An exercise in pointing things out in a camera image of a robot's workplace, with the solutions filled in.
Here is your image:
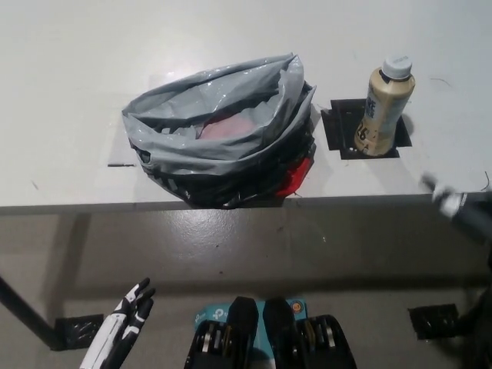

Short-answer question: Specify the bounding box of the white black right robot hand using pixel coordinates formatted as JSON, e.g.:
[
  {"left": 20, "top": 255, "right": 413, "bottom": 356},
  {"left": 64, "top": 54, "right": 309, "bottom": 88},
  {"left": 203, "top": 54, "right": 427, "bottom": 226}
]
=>
[{"left": 420, "top": 172, "right": 468, "bottom": 221}]

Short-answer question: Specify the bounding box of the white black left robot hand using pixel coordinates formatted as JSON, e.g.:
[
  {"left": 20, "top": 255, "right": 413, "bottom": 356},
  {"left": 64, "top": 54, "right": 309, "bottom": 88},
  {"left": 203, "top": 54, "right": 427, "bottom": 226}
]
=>
[{"left": 78, "top": 278, "right": 156, "bottom": 369}]

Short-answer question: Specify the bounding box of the beige protein shake bottle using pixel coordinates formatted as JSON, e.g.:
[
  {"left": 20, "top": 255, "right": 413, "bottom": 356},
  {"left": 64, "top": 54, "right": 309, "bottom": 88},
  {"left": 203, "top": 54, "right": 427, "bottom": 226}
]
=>
[{"left": 353, "top": 55, "right": 417, "bottom": 158}]

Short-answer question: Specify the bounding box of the grey and black plastic bag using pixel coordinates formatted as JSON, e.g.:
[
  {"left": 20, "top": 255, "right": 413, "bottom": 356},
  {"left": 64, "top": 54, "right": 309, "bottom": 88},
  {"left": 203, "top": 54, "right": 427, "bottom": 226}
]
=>
[{"left": 121, "top": 52, "right": 318, "bottom": 211}]

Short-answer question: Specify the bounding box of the pink item inside bag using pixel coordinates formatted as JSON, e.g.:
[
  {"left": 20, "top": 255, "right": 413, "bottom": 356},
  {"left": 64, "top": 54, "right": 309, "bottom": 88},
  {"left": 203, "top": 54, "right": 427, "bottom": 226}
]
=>
[{"left": 198, "top": 115, "right": 257, "bottom": 141}]

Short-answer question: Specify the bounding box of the black metal table leg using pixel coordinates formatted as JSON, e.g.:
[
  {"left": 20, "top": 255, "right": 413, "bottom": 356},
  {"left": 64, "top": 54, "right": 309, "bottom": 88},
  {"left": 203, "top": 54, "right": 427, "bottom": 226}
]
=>
[
  {"left": 0, "top": 274, "right": 58, "bottom": 343},
  {"left": 457, "top": 284, "right": 492, "bottom": 335}
]

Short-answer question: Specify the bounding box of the black table foot plate right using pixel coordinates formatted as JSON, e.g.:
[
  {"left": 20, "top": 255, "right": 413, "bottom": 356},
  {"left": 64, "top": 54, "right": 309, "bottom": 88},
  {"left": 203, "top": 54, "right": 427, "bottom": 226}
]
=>
[{"left": 407, "top": 303, "right": 460, "bottom": 341}]

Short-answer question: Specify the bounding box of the black ribbed robot body block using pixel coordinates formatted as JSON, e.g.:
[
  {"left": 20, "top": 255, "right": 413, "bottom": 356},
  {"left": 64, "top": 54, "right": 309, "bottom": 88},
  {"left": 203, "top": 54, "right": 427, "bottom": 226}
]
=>
[
  {"left": 188, "top": 295, "right": 258, "bottom": 369},
  {"left": 263, "top": 297, "right": 349, "bottom": 369}
]

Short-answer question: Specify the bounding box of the black tape marker square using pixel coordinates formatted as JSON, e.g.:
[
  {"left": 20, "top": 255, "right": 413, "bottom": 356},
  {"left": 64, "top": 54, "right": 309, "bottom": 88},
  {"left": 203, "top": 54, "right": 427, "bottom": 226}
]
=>
[{"left": 321, "top": 98, "right": 413, "bottom": 161}]

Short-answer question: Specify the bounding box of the red plastic item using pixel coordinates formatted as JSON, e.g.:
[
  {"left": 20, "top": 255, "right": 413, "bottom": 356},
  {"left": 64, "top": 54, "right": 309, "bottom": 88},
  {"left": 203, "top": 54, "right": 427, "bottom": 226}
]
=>
[{"left": 282, "top": 157, "right": 311, "bottom": 197}]

